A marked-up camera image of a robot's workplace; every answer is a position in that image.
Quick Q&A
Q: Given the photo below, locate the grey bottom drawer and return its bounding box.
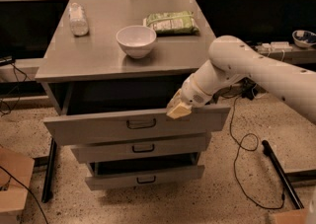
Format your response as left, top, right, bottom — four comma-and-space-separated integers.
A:
85, 165, 204, 190

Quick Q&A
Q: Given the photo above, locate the black cable on floor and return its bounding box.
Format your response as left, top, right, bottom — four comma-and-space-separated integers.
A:
222, 84, 286, 211

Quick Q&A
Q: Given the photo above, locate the brown cardboard box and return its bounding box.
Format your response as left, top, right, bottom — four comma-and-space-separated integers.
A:
0, 147, 35, 224

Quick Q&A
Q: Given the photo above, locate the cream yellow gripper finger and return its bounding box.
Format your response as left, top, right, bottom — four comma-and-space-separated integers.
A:
167, 89, 192, 119

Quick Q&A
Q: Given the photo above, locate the black cable left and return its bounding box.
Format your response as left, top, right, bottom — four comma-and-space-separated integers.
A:
0, 55, 31, 117

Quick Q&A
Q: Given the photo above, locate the black right floor leg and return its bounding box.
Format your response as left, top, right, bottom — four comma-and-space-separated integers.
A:
262, 140, 304, 209

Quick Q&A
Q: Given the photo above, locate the grey top drawer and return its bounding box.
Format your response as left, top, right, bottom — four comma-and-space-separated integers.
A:
44, 105, 230, 145

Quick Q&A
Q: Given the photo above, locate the black floor leg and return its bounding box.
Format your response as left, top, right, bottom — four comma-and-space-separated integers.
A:
41, 139, 57, 203
262, 140, 304, 209

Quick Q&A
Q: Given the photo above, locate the grey middle drawer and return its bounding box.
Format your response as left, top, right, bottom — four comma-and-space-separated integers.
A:
71, 133, 211, 164

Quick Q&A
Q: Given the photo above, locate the black left floor leg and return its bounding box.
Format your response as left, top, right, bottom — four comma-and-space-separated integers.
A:
41, 139, 57, 203

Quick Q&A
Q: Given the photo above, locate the grey metal drawer cabinet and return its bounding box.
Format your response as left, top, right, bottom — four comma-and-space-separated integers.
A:
36, 0, 229, 190

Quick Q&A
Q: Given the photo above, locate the grey drawer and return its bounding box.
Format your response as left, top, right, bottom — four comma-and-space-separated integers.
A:
85, 165, 204, 190
71, 133, 211, 164
44, 105, 230, 145

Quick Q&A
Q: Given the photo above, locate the white ceramic bowl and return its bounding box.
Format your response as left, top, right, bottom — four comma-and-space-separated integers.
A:
116, 26, 157, 59

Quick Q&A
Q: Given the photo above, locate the green snack bag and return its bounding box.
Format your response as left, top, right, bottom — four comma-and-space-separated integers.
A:
143, 11, 199, 35

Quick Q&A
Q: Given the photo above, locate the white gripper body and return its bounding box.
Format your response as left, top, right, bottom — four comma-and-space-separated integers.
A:
181, 74, 212, 108

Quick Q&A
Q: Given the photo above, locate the white power strip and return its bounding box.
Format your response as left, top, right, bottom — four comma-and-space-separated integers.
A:
257, 41, 292, 52

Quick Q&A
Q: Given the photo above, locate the blue patterned bowl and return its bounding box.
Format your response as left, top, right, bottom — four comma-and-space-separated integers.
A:
292, 30, 316, 48

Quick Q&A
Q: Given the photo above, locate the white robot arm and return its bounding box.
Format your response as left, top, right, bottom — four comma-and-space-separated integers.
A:
167, 36, 316, 123

